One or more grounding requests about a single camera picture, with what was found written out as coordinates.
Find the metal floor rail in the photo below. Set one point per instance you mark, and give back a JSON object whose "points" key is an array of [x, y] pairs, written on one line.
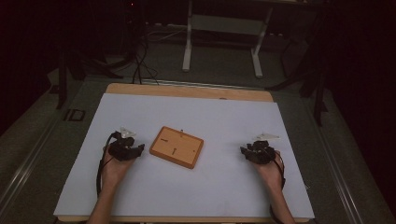
{"points": [[25, 168], [339, 174]]}

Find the white table mat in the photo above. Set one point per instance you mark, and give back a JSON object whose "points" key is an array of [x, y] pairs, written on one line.
{"points": [[199, 193]]}

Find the black floor bracket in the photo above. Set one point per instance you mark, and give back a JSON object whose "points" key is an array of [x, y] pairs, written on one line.
{"points": [[74, 115]]}

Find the wooden table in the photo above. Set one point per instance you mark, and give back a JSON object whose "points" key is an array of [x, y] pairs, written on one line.
{"points": [[186, 91]]}

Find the white metal table frame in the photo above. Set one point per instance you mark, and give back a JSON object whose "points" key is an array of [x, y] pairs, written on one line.
{"points": [[227, 28]]}

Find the person's left hand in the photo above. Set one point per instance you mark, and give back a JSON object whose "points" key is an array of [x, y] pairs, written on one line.
{"points": [[115, 170]]}

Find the black stand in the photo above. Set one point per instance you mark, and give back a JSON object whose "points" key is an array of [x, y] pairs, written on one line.
{"points": [[65, 77], [317, 87]]}

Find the person's right hand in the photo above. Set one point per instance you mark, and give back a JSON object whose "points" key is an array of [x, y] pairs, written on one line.
{"points": [[268, 173]]}

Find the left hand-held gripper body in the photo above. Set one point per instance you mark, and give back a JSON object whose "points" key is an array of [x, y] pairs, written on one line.
{"points": [[121, 148]]}

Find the wooden box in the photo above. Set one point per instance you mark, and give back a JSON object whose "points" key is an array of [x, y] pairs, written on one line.
{"points": [[176, 147]]}

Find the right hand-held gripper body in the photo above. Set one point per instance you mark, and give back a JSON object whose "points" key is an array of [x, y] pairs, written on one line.
{"points": [[262, 152]]}

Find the white power strip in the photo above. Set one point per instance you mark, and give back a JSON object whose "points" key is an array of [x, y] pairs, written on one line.
{"points": [[168, 26]]}

